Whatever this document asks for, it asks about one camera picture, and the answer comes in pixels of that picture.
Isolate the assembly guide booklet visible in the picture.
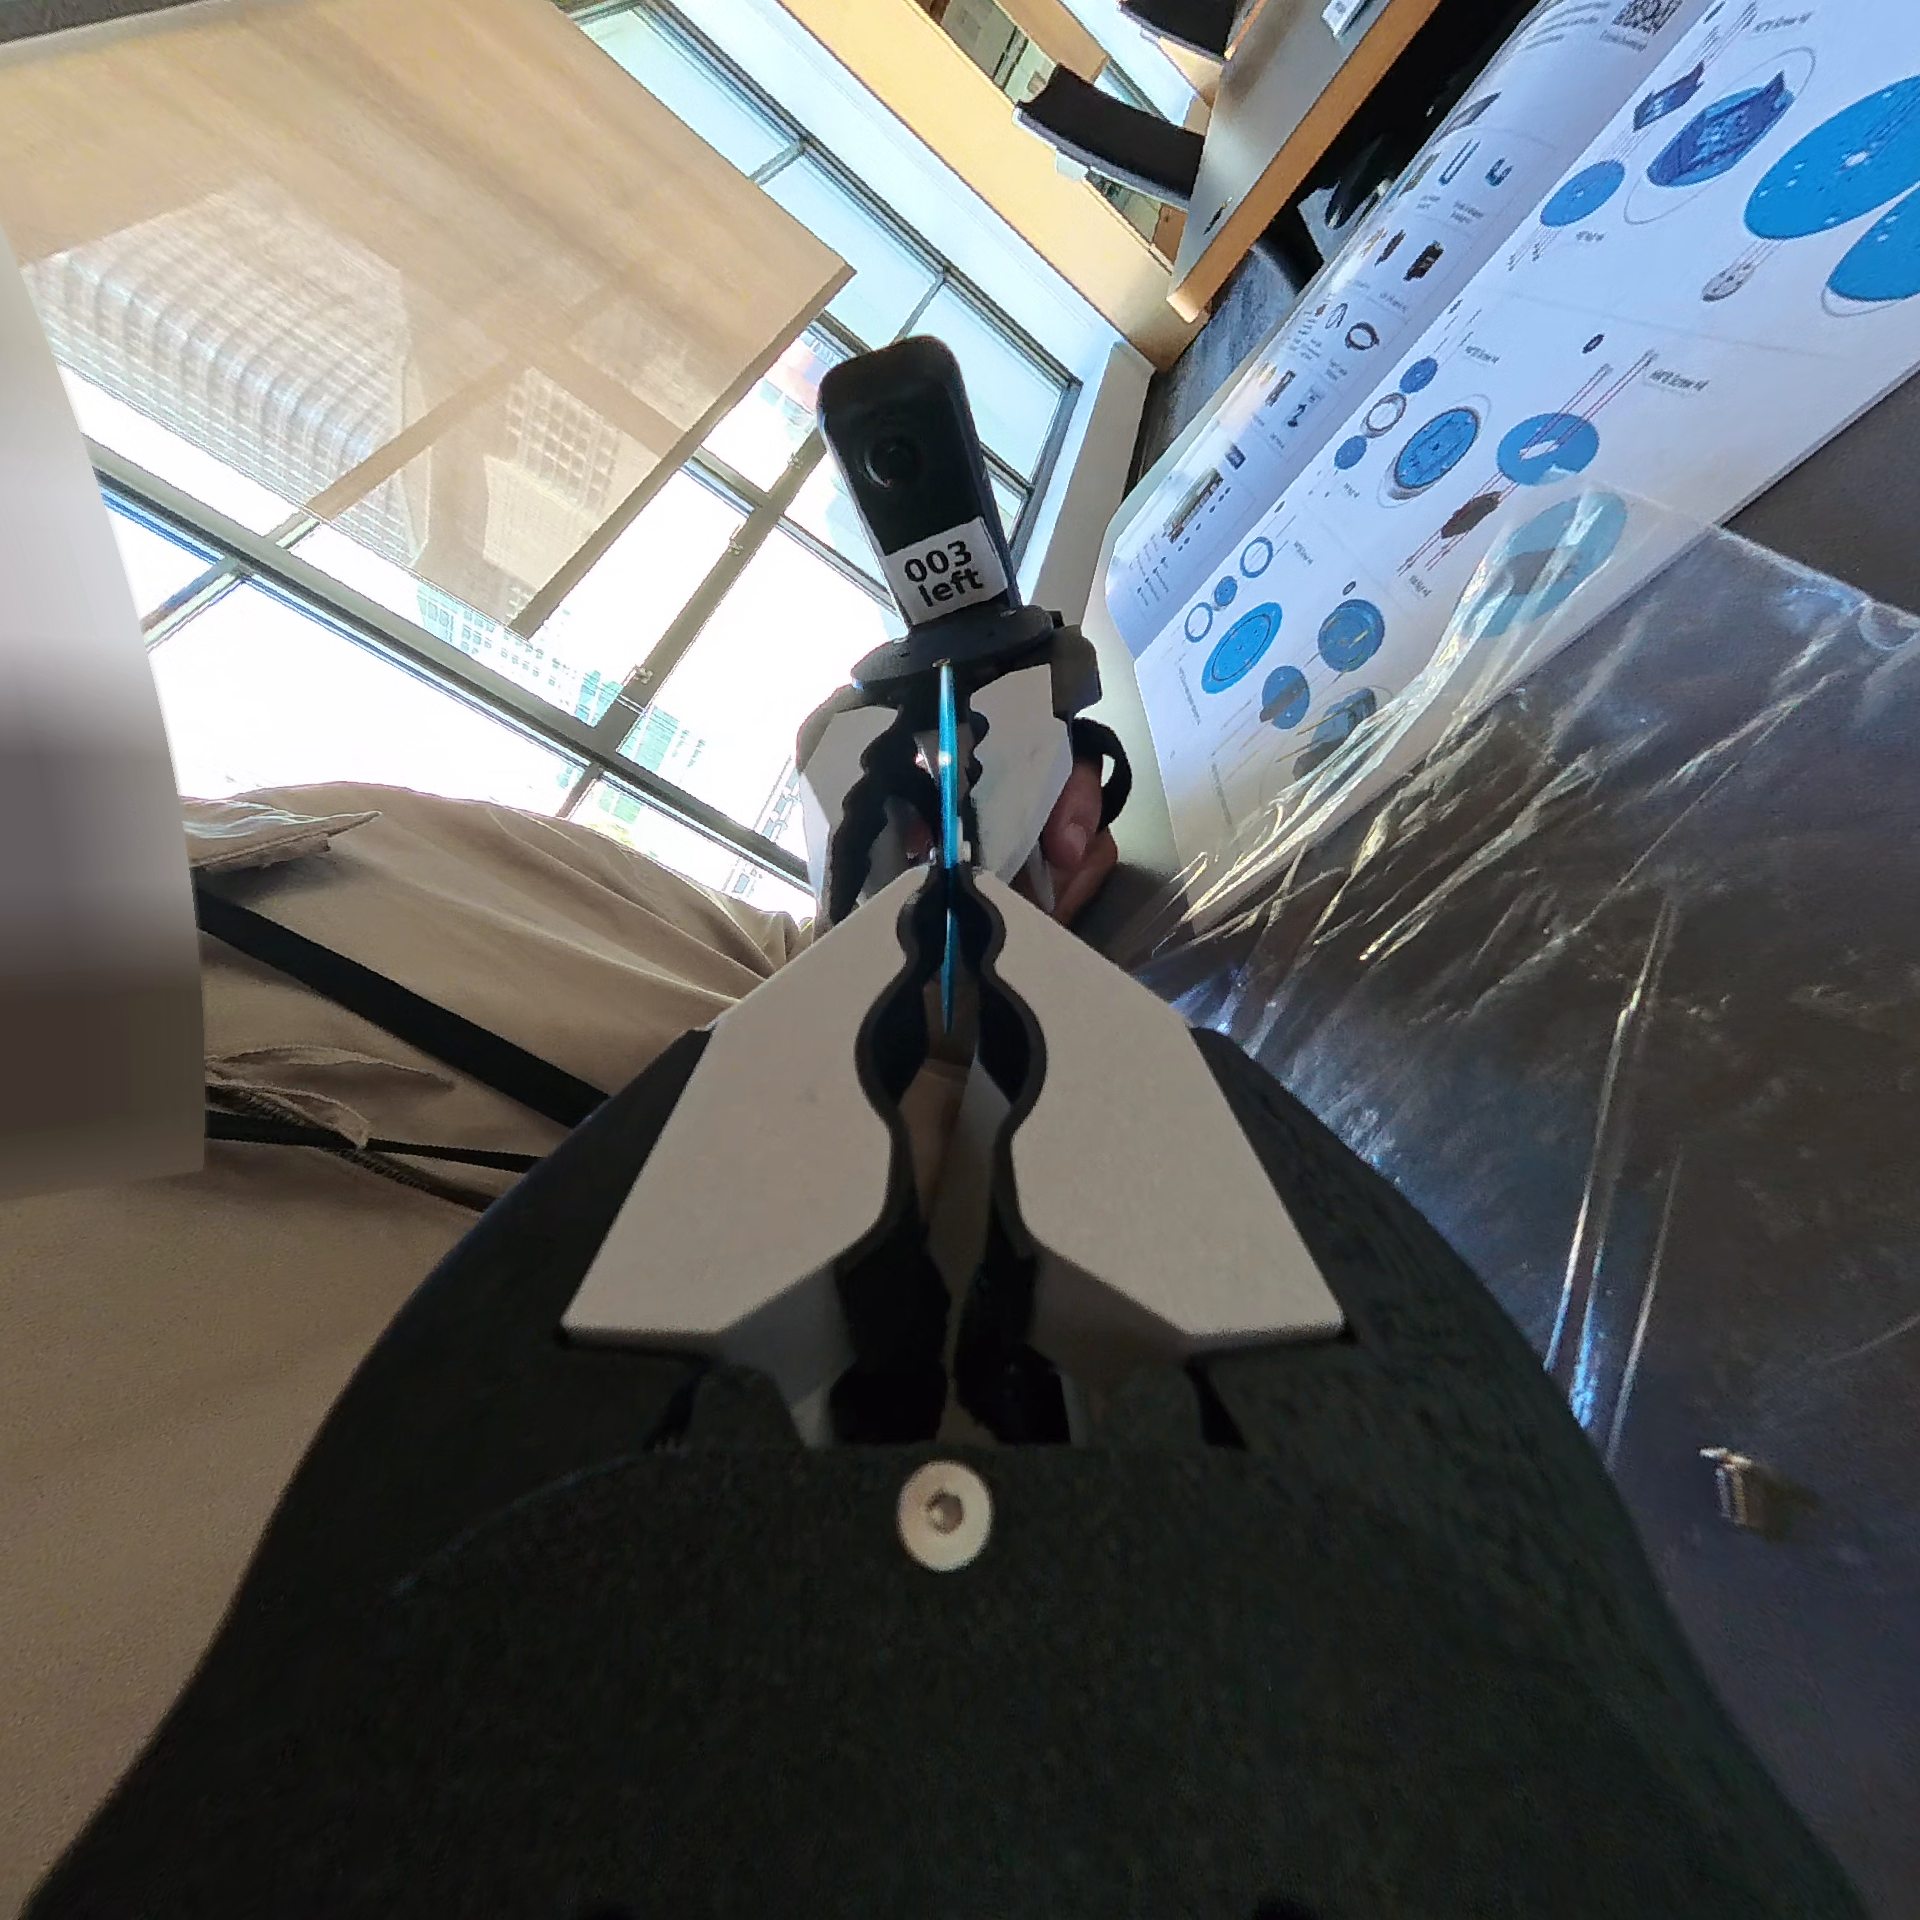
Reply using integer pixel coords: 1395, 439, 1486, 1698
1099, 0, 1920, 911

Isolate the black strap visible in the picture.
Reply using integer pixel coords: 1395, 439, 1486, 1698
191, 882, 606, 1130

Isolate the black office chair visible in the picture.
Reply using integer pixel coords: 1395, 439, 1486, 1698
1007, 64, 1205, 208

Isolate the wooden edged desk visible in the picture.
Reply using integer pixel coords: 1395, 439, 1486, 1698
1167, 0, 1550, 328

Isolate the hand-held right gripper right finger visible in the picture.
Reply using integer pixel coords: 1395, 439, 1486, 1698
957, 871, 1347, 1360

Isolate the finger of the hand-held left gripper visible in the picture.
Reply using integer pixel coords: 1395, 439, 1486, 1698
960, 664, 1077, 882
795, 699, 942, 928

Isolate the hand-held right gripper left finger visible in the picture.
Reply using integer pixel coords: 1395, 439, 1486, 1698
560, 867, 946, 1445

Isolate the clear plastic bag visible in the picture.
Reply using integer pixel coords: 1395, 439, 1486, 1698
1136, 484, 1920, 1728

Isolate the large window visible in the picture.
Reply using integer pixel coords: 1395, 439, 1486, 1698
0, 0, 1085, 921

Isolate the person's left hand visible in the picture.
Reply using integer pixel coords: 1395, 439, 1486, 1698
1031, 748, 1126, 928

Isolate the beige roller blind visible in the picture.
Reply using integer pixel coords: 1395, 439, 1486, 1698
0, 0, 860, 635

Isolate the blue round metal plate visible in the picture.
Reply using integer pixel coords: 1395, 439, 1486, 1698
930, 659, 972, 1041

